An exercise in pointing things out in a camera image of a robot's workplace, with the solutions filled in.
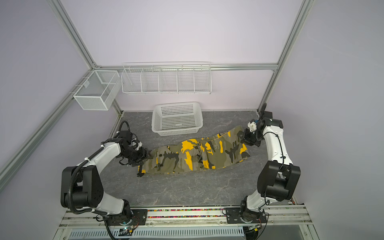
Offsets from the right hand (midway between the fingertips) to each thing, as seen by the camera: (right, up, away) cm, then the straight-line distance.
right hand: (243, 143), depth 83 cm
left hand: (-55, -11, +2) cm, 56 cm away
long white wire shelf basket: (-47, +42, +17) cm, 65 cm away
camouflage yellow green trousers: (-26, -8, +8) cm, 28 cm away
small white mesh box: (-91, +33, +14) cm, 98 cm away
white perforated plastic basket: (-42, +15, +32) cm, 55 cm away
